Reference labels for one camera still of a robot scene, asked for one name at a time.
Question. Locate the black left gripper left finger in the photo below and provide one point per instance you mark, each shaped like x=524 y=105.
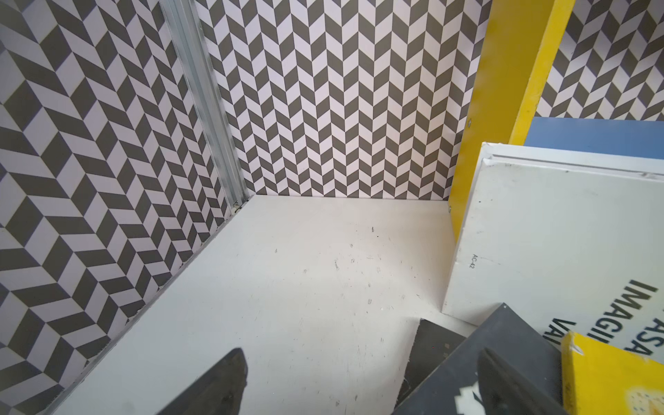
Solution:
x=218 y=391

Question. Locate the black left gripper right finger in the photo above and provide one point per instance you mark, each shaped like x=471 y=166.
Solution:
x=505 y=391

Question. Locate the yellow illustrated book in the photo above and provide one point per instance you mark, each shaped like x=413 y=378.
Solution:
x=600 y=379

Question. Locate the white book black bold text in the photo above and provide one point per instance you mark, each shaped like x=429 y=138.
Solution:
x=570 y=241

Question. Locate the black book white character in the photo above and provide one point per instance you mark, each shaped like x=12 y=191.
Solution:
x=452 y=387

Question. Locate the yellow pink blue bookshelf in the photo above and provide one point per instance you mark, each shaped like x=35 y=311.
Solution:
x=577 y=70

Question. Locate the aluminium corner post left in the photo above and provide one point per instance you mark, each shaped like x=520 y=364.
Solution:
x=189 y=41

